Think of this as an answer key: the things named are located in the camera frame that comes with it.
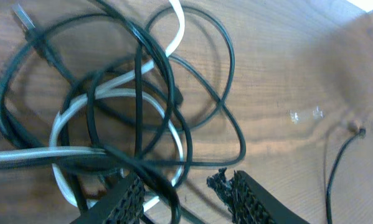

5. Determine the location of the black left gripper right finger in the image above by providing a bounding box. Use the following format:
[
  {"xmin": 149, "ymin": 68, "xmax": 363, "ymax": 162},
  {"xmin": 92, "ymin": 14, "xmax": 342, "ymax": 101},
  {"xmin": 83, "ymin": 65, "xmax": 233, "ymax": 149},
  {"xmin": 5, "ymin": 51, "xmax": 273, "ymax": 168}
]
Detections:
[{"xmin": 207, "ymin": 168, "xmax": 308, "ymax": 224}]

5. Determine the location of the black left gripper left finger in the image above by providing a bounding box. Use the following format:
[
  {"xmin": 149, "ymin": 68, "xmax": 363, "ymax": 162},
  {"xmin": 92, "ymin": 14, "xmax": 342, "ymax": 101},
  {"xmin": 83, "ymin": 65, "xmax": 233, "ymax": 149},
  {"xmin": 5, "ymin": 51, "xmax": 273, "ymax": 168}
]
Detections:
[{"xmin": 71, "ymin": 173, "xmax": 145, "ymax": 224}]

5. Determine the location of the white cable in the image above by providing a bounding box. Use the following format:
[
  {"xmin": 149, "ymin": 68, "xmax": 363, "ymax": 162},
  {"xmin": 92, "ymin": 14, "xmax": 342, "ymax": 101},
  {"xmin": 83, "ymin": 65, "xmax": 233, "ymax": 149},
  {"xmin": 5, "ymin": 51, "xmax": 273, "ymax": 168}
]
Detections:
[{"xmin": 0, "ymin": 0, "xmax": 186, "ymax": 212}]

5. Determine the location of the clear tape scrap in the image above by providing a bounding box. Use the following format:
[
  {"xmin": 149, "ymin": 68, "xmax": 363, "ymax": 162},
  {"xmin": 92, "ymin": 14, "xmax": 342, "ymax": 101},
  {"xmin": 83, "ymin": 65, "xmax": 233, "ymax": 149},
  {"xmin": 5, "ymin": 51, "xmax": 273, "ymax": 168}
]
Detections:
[{"xmin": 290, "ymin": 106, "xmax": 324, "ymax": 124}]

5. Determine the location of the black right camera cable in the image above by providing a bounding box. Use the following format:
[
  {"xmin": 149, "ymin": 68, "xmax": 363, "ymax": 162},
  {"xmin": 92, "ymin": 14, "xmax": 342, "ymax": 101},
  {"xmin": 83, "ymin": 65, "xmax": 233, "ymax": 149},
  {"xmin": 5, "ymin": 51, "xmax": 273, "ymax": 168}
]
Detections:
[{"xmin": 325, "ymin": 127, "xmax": 367, "ymax": 224}]

